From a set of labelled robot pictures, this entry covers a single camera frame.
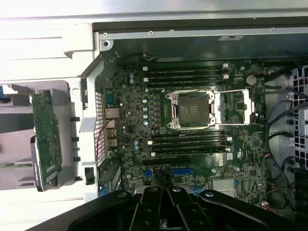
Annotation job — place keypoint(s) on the green RAM stick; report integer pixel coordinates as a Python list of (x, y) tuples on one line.
[(14, 164)]

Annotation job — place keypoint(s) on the black RAM slot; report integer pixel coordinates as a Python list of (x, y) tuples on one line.
[(185, 141), (185, 71), (185, 82), (185, 77), (185, 65), (185, 136), (185, 147), (185, 152)]

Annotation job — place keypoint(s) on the open grey PC case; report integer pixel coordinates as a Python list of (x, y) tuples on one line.
[(168, 48)]

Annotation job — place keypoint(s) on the metal port block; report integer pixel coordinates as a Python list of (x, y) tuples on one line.
[(111, 113), (111, 139)]

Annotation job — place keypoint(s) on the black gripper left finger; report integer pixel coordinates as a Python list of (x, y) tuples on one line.
[(144, 211)]

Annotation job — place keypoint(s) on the green motherboard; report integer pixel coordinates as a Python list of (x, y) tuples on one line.
[(252, 144)]

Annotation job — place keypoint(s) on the perforated metal drive cage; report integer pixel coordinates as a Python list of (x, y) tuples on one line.
[(298, 81)]

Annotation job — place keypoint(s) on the black expansion slot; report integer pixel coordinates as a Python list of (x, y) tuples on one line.
[(168, 160)]

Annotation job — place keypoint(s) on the socket locking lever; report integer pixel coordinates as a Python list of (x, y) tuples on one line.
[(195, 131)]

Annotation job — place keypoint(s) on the long blue expansion slot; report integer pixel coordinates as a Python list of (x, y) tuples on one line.
[(183, 172)]

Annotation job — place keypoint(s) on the round coin battery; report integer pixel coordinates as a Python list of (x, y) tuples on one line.
[(251, 79)]

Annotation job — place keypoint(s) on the metal socket cover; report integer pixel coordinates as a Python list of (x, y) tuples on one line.
[(250, 106)]

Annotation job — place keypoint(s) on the short blue expansion slot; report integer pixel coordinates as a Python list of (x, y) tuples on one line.
[(196, 190)]

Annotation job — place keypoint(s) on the grey parts rack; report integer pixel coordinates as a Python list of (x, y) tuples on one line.
[(24, 176)]

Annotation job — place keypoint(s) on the CPU socket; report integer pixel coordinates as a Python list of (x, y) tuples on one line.
[(192, 108)]

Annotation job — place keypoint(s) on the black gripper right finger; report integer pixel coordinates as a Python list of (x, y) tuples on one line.
[(190, 211)]

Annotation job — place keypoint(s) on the silver chipset heat sink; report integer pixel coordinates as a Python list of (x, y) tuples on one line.
[(222, 186)]

